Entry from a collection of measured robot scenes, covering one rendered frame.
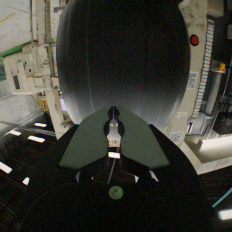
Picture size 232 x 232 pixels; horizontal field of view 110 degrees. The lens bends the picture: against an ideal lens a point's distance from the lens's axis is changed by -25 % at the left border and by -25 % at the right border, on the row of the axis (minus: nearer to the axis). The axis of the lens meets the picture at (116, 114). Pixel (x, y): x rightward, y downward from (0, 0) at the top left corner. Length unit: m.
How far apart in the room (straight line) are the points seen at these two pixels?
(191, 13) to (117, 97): 0.46
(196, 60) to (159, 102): 0.34
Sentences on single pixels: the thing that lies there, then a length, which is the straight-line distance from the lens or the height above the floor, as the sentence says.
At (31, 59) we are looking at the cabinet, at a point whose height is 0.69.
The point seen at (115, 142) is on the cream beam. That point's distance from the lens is 0.87.
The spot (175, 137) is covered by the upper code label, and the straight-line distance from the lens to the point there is 0.61.
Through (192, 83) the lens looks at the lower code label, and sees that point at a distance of 0.53.
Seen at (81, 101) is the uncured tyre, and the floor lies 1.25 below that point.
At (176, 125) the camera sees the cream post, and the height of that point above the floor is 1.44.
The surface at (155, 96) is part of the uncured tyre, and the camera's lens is 0.22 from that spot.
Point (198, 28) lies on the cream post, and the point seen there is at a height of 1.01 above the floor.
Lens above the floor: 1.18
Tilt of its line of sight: 25 degrees up
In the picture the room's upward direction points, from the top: 180 degrees clockwise
